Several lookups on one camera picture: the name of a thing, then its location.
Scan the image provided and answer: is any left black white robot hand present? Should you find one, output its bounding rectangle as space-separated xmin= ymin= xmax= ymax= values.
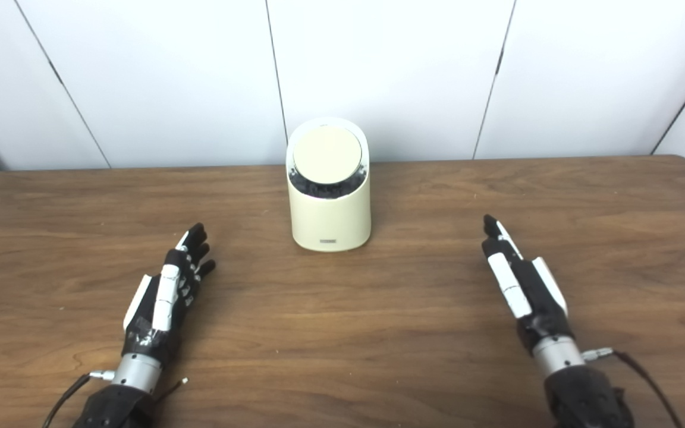
xmin=122 ymin=223 xmax=216 ymax=363

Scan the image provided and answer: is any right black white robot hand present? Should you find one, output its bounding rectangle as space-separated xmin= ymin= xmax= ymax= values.
xmin=482 ymin=214 xmax=575 ymax=357

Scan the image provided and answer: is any cream-colored round bin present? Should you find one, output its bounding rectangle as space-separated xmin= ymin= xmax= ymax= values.
xmin=285 ymin=117 xmax=372 ymax=252

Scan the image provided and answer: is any cream round bin lid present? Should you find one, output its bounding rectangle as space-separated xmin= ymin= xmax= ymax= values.
xmin=292 ymin=125 xmax=363 ymax=185

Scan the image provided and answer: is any thin loose black wire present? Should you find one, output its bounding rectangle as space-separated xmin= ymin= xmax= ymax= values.
xmin=155 ymin=377 xmax=189 ymax=405

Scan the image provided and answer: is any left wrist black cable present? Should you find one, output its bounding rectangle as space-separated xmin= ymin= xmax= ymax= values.
xmin=41 ymin=370 xmax=116 ymax=428

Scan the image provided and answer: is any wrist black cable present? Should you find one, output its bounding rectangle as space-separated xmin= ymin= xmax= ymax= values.
xmin=41 ymin=370 xmax=116 ymax=428
xmin=582 ymin=348 xmax=685 ymax=428

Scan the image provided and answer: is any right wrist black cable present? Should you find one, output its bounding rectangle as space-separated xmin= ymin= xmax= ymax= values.
xmin=582 ymin=348 xmax=685 ymax=428

